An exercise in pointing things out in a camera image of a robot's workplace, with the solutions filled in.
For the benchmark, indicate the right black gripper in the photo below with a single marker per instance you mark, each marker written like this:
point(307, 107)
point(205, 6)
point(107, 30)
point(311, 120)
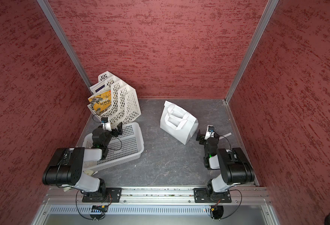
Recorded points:
point(201, 138)

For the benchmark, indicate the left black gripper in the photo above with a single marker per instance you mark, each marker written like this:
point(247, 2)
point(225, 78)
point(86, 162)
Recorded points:
point(120, 131)

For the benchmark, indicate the white perforated plastic basket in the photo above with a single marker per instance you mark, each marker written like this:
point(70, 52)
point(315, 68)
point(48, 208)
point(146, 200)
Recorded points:
point(124, 148)

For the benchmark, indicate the white insulated delivery bag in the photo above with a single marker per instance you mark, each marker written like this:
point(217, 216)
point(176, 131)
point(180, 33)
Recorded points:
point(178, 122)

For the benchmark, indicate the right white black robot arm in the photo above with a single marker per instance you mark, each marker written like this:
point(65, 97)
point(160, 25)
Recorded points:
point(235, 169)

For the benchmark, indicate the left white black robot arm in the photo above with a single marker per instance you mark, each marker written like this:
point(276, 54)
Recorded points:
point(65, 169)

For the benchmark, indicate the strip of white tape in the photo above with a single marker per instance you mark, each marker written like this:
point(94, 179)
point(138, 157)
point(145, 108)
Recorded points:
point(225, 136)

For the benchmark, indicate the white perforated file organizer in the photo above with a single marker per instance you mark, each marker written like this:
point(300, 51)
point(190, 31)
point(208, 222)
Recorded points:
point(125, 107)

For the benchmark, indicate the yellow illustrated book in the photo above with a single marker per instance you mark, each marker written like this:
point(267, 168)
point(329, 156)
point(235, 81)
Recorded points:
point(100, 102)

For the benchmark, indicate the white booklet with blue stripe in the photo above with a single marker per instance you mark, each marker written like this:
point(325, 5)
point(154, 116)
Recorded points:
point(102, 85)

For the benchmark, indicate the colourful children's book on table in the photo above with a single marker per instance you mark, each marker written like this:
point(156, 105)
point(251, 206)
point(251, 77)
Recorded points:
point(87, 172)

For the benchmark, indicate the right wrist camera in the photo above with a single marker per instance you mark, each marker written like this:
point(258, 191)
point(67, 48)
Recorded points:
point(209, 132)

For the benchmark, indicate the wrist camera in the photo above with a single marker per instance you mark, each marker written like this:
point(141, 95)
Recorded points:
point(106, 124)
point(209, 132)

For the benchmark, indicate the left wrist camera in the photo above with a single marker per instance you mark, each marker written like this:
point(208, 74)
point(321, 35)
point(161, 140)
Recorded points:
point(106, 124)

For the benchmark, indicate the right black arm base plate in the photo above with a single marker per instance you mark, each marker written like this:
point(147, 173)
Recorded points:
point(203, 195)

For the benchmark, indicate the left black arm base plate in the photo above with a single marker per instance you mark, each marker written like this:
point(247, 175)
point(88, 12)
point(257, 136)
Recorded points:
point(111, 195)

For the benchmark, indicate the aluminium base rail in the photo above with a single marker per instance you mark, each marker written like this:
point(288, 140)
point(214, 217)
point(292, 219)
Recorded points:
point(183, 196)

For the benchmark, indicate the left aluminium corner post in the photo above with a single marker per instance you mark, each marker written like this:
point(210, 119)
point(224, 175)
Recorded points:
point(50, 15)

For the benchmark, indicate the aluminium corner post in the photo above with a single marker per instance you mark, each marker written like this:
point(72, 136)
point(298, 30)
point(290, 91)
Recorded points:
point(50, 15)
point(264, 20)

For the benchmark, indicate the right aluminium corner post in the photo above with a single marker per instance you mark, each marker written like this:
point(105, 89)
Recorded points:
point(264, 20)

